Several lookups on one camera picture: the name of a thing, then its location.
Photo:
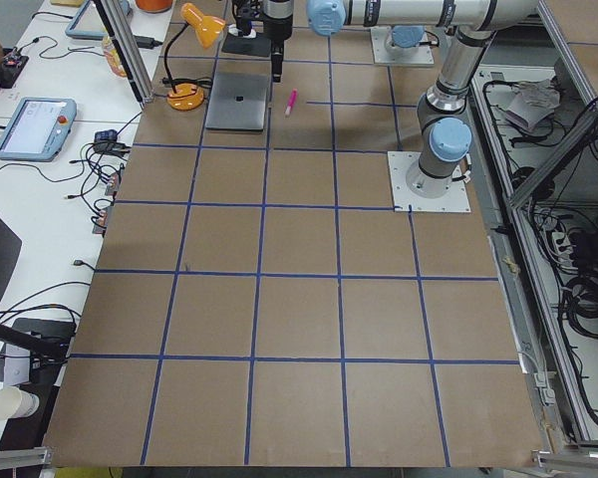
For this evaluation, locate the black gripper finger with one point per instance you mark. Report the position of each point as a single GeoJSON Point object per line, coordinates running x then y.
{"type": "Point", "coordinates": [277, 58]}

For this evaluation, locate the white computer mouse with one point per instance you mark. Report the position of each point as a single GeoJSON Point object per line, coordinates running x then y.
{"type": "Point", "coordinates": [235, 31]}

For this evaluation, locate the pink marker pen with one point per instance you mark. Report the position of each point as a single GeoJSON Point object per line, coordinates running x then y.
{"type": "Point", "coordinates": [291, 103]}

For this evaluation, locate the black mousepad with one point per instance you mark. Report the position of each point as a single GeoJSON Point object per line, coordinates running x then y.
{"type": "Point", "coordinates": [258, 46]}

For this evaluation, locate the silver laptop with apple logo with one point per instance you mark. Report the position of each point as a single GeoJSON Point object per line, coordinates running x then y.
{"type": "Point", "coordinates": [238, 102]}

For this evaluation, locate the orange desk lamp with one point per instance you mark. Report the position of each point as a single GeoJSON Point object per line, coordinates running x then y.
{"type": "Point", "coordinates": [187, 91]}

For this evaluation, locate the blue teach pendant tablet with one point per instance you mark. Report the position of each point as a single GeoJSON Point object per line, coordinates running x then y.
{"type": "Point", "coordinates": [38, 129]}

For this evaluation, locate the white paper cup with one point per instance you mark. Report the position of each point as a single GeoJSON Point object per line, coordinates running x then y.
{"type": "Point", "coordinates": [17, 403]}

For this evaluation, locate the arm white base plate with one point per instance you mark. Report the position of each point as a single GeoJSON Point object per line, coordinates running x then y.
{"type": "Point", "coordinates": [413, 191]}
{"type": "Point", "coordinates": [402, 50]}

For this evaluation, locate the aluminium frame post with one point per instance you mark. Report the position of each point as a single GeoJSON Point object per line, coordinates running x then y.
{"type": "Point", "coordinates": [119, 30]}

